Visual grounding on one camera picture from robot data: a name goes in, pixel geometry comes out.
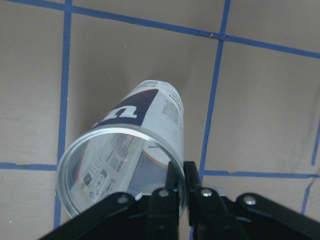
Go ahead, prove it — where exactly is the clear Wilson tennis ball can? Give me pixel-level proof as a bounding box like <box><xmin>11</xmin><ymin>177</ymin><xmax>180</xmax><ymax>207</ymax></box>
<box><xmin>56</xmin><ymin>79</ymin><xmax>186</xmax><ymax>218</ymax></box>

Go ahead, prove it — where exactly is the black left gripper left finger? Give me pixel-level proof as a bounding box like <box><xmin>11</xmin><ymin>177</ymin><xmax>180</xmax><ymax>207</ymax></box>
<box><xmin>37</xmin><ymin>161</ymin><xmax>181</xmax><ymax>240</ymax></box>

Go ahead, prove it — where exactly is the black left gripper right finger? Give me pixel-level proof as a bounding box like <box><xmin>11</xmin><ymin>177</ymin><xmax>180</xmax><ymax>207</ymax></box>
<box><xmin>183</xmin><ymin>161</ymin><xmax>320</xmax><ymax>240</ymax></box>

